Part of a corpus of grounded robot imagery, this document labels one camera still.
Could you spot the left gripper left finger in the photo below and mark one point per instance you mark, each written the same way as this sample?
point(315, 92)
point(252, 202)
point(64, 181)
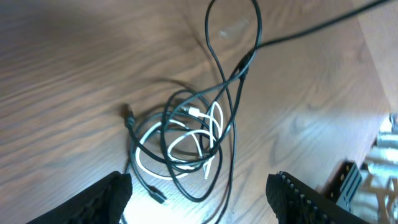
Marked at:
point(101, 203)

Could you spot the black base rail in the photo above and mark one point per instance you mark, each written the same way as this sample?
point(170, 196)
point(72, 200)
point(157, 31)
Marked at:
point(344, 185)

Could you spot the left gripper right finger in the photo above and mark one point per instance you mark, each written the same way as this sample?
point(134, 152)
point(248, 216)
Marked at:
point(294, 202)

